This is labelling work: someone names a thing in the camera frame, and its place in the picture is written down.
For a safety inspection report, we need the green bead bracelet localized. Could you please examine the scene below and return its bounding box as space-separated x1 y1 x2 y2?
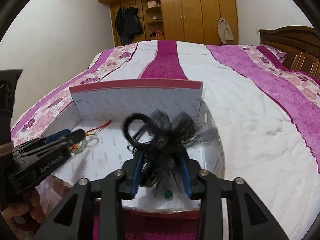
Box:
70 135 89 155

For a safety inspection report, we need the multicolour string bracelet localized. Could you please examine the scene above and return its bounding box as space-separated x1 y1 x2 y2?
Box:
85 119 112 147

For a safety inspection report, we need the black lace hair accessory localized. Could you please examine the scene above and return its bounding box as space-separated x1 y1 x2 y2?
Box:
123 110 220 189

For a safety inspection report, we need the person's hand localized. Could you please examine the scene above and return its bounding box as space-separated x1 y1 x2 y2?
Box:
2 189 46 231

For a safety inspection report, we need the pink cardboard box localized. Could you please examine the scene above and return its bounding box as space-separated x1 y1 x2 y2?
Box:
41 78 227 215

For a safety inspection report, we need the floral purple bedspread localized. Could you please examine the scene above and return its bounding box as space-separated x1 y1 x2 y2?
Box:
11 41 319 239

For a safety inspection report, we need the black hanging coat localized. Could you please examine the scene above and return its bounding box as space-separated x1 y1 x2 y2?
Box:
115 7 143 45

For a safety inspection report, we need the red box on shelf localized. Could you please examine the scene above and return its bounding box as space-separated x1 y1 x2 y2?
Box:
155 30 164 36

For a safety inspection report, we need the white pot on shelf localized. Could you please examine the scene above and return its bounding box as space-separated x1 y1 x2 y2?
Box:
147 0 157 9

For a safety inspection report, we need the purple floral pillow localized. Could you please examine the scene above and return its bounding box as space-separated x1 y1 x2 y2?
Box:
257 44 287 64

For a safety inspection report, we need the wooden wardrobe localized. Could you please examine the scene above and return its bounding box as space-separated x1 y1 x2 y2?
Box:
98 0 239 46

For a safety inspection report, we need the beige hanging garment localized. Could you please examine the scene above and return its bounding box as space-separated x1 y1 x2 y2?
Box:
217 17 234 44

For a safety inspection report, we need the dark wooden headboard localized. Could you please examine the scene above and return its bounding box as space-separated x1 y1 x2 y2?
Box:
259 26 319 80

